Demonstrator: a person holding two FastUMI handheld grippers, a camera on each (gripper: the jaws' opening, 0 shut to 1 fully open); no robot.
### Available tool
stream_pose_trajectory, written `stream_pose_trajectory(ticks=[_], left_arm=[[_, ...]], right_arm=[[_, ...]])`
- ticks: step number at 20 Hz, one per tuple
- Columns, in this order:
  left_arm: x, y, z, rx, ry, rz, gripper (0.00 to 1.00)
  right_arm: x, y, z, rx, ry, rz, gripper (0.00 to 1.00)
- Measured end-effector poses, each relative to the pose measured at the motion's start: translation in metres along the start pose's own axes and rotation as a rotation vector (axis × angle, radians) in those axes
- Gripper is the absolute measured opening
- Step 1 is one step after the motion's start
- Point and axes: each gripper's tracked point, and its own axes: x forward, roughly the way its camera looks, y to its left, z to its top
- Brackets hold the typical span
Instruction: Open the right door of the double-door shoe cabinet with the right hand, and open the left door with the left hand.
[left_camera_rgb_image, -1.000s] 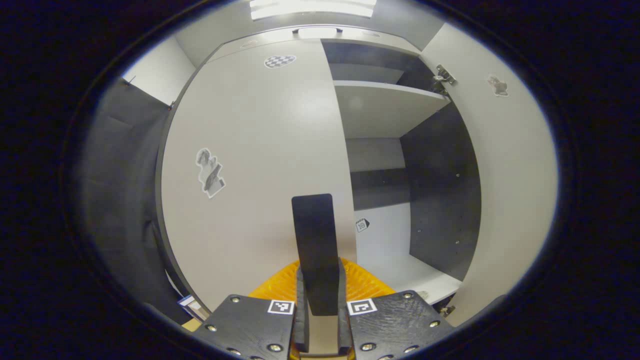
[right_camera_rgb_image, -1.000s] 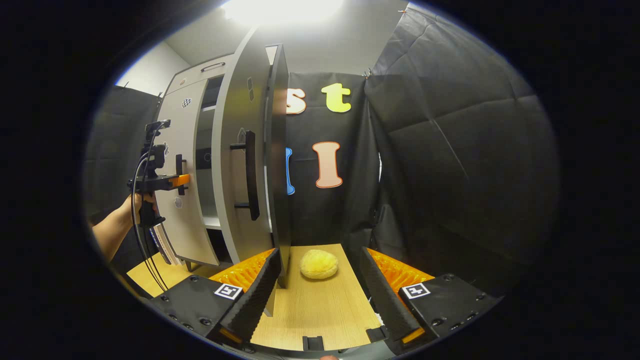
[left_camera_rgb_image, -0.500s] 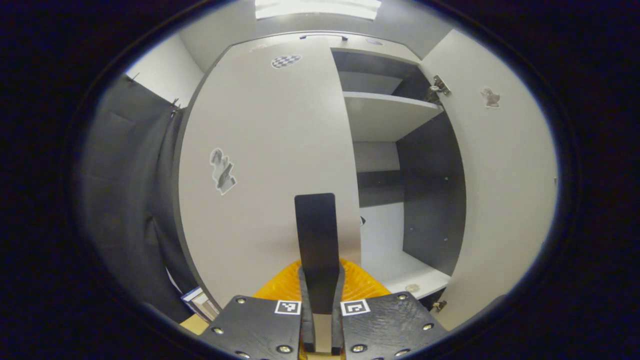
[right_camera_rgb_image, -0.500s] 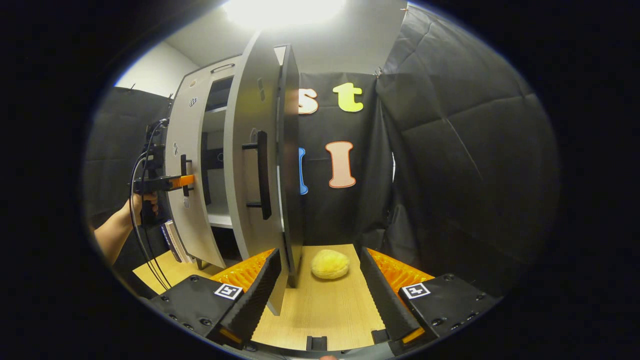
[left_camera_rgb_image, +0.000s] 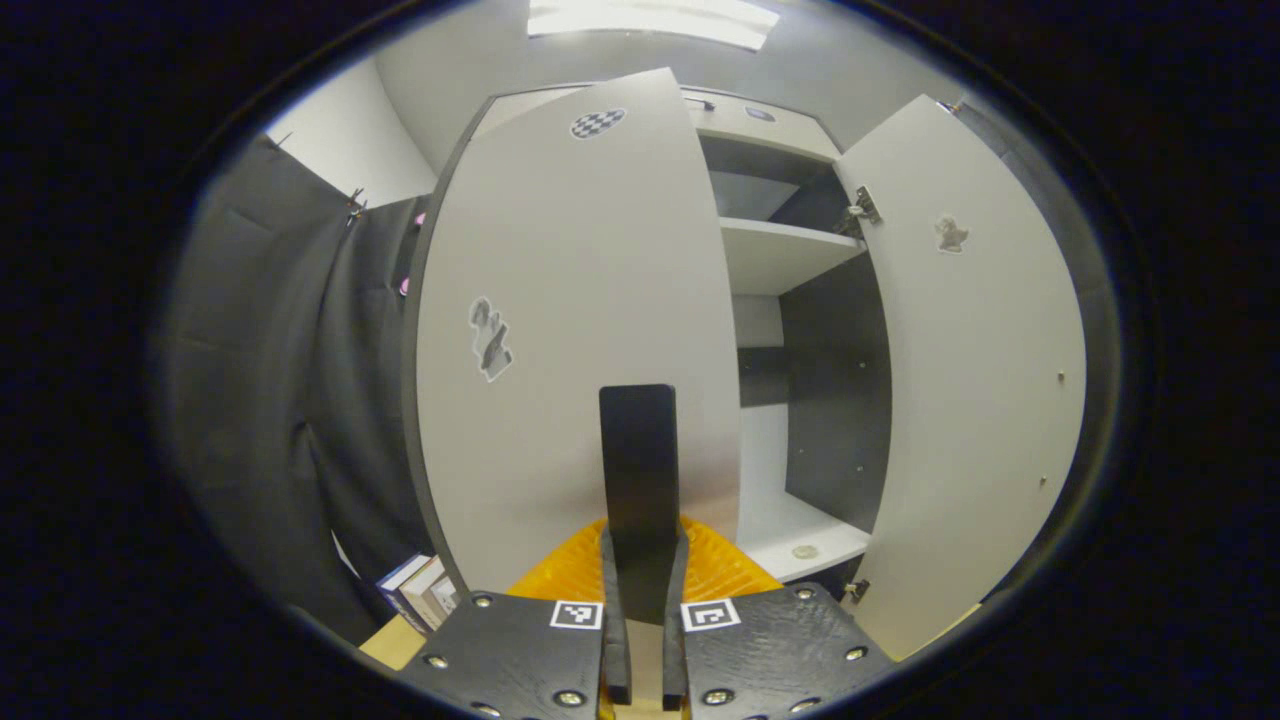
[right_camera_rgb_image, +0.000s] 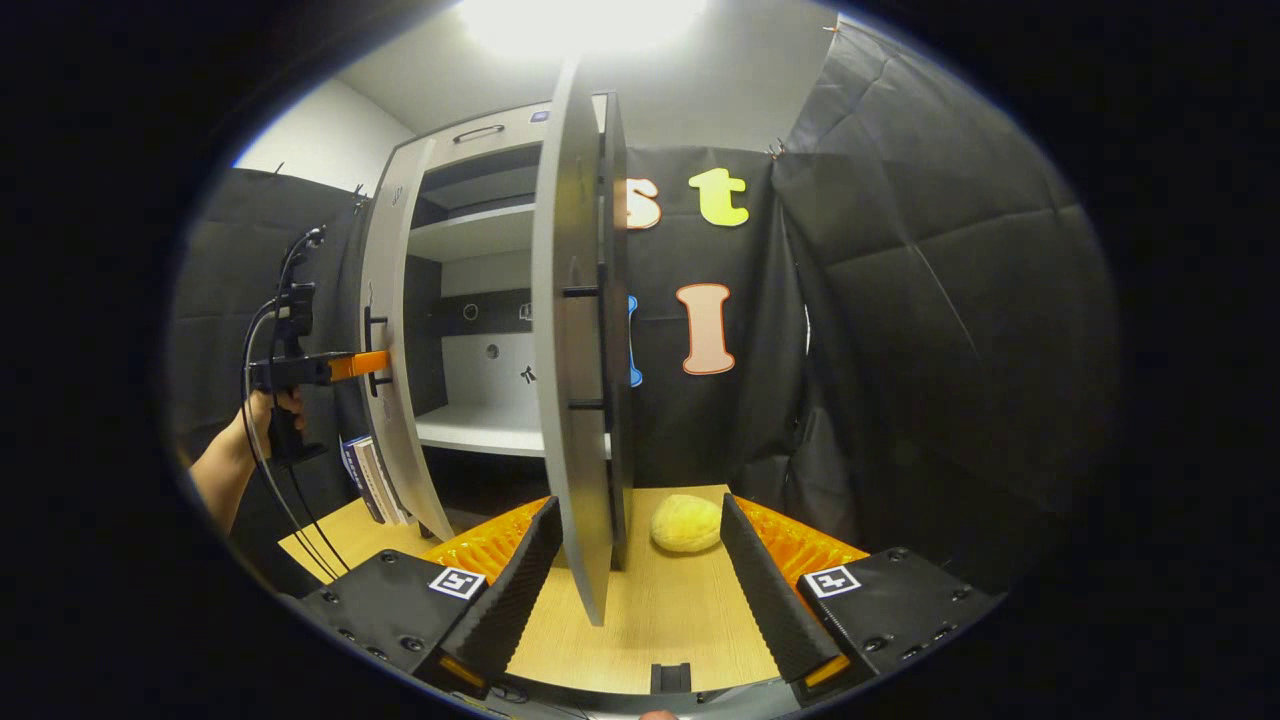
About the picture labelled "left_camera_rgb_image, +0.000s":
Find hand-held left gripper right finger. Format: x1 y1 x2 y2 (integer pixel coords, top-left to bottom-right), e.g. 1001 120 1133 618
662 515 896 720

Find black backdrop cloth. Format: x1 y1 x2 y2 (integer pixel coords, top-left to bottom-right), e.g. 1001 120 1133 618
160 95 1126 646

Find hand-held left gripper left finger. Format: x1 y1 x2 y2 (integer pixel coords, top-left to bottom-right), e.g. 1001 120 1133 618
395 515 633 720

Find grey shoe cabinet door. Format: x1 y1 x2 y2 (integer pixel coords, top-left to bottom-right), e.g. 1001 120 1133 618
412 67 743 626
835 93 1089 663

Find white cabinet shelf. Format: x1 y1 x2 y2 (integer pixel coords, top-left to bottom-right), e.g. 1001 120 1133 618
720 217 866 297
738 490 873 583

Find blue and white book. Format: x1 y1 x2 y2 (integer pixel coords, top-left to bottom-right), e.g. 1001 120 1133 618
377 553 433 601

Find grey double-door shoe cabinet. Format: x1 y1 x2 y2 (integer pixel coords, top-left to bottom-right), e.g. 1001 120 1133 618
403 82 891 601

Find long ceiling light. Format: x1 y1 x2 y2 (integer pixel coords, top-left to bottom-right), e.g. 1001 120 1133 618
527 0 781 51

